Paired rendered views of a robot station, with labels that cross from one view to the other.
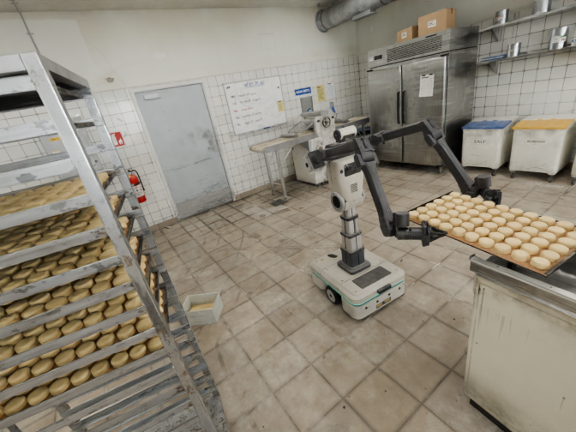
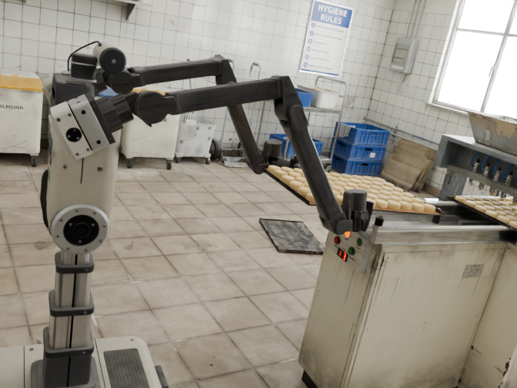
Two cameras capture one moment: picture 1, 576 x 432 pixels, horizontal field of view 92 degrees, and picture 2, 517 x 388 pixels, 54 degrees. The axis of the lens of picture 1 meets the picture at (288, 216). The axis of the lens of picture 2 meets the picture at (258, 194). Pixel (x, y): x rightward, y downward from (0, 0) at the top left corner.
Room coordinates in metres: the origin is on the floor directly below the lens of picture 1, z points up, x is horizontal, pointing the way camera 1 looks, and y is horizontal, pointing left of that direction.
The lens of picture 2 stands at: (1.50, 0.98, 1.49)
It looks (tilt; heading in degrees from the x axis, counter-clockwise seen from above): 17 degrees down; 266
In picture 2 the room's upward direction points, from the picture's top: 11 degrees clockwise
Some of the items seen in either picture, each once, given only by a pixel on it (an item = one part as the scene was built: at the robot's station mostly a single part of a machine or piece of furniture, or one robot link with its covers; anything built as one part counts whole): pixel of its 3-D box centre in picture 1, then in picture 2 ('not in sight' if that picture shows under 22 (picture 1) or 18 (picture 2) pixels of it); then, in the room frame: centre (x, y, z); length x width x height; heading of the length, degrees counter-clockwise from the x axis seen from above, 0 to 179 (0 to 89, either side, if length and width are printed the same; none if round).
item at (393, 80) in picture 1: (417, 107); not in sight; (5.00, -2.55, 1.02); 1.40 x 0.90 x 2.05; 30
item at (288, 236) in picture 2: not in sight; (291, 235); (0.93, -2.77, 0.01); 0.60 x 0.40 x 0.03; 104
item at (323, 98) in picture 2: not in sight; (316, 96); (0.63, -5.14, 0.89); 0.44 x 0.36 x 0.20; 129
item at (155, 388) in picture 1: (142, 394); not in sight; (0.98, 0.88, 0.42); 0.64 x 0.03 x 0.03; 110
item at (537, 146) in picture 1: (541, 147); (5, 117); (3.56, -3.55, 0.38); 0.64 x 0.54 x 0.77; 121
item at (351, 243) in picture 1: (352, 252); (67, 352); (1.93, -0.46, 0.38); 0.13 x 0.13 x 0.40; 24
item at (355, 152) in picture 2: not in sight; (358, 148); (-0.08, -5.45, 0.30); 0.60 x 0.40 x 0.20; 30
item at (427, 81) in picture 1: (426, 86); not in sight; (4.42, -2.40, 1.39); 0.22 x 0.03 x 0.31; 30
